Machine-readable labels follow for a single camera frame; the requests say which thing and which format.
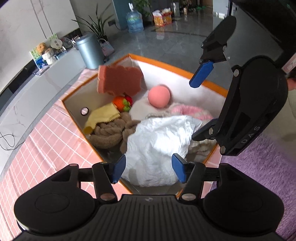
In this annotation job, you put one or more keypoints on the white marble television console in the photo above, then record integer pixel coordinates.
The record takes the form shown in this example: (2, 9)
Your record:
(34, 92)

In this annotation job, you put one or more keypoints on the pink ball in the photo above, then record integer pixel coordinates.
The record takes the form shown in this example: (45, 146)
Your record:
(159, 96)

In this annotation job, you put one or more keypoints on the pink and white knit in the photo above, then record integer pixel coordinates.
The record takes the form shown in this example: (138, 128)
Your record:
(192, 111)

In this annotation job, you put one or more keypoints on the grey trash can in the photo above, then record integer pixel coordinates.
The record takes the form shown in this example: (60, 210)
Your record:
(89, 51)

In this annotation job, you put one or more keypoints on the woven basket bag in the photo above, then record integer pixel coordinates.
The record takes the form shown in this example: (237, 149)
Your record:
(106, 47)

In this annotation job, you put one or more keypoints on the silver flat device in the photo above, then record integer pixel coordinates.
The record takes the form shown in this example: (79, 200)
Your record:
(41, 70)

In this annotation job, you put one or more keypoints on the long-leaf potted plant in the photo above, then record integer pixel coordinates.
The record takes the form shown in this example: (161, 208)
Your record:
(97, 25)

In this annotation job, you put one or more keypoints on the orange crochet ball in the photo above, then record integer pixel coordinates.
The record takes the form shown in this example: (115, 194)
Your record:
(119, 102)

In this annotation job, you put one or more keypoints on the bushy vine plant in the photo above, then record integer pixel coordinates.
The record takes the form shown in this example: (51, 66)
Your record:
(141, 4)

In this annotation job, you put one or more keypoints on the blue and green painting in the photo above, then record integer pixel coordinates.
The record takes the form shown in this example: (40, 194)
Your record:
(37, 60)

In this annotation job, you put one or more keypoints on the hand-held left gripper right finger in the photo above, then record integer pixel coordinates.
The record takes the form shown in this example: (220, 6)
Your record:
(179, 168)

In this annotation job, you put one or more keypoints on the person's right hand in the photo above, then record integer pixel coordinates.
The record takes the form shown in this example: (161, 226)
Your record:
(292, 84)

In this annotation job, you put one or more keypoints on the pink checked tablecloth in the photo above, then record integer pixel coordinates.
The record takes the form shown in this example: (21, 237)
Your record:
(46, 143)

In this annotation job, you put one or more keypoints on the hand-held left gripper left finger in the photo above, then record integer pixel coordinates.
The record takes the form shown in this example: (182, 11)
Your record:
(119, 169)

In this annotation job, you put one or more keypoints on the orange cardboard box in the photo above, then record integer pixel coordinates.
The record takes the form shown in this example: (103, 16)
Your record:
(185, 83)

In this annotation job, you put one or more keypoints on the purple rug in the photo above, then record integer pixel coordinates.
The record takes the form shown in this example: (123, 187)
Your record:
(266, 166)

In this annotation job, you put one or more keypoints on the blue water bottle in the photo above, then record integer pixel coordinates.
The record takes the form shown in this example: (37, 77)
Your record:
(134, 22)

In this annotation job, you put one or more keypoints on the wall socket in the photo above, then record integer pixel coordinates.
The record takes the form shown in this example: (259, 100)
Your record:
(111, 23)

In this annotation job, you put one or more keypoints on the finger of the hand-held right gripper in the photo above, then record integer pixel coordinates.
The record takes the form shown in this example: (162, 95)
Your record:
(201, 74)
(204, 132)

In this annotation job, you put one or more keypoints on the orange plush toy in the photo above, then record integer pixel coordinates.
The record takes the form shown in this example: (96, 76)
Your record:
(41, 48)

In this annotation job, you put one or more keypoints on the white round fan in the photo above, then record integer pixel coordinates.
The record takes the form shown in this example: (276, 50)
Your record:
(56, 43)

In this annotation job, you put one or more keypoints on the brown fluffy towel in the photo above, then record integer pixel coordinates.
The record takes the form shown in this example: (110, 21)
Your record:
(108, 136)

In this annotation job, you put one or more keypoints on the white cloth wipe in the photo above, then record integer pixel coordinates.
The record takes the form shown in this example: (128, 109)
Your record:
(157, 148)

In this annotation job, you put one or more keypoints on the yellow cloth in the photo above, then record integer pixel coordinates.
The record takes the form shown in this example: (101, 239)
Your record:
(101, 115)

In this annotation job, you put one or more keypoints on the red and yellow tissue box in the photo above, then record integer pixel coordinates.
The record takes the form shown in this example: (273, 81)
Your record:
(159, 19)

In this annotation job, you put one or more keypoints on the brown sponge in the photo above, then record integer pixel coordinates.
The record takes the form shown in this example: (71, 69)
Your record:
(118, 80)

